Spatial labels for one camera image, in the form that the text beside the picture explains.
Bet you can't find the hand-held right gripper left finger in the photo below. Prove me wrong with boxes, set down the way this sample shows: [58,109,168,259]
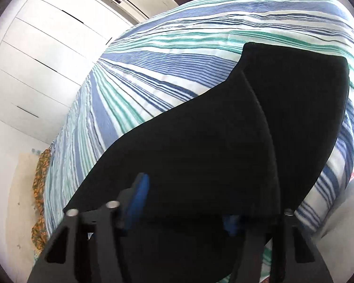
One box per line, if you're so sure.
[26,172,151,283]

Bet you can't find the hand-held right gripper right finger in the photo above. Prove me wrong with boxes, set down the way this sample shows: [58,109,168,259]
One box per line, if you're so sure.
[223,209,334,283]

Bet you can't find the black pants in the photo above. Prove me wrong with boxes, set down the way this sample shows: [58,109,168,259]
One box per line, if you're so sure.
[63,42,351,283]

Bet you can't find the orange patterned cloth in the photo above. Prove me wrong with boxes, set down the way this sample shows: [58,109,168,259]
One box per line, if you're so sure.
[31,149,54,252]

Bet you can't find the white bed base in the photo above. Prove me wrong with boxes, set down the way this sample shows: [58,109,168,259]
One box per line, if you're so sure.
[313,172,354,260]

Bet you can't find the blue green striped bed cover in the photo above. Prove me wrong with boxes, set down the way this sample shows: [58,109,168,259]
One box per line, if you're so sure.
[32,0,354,283]

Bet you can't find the white wardrobe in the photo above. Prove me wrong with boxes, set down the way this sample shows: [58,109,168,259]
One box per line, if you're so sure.
[0,0,177,145]

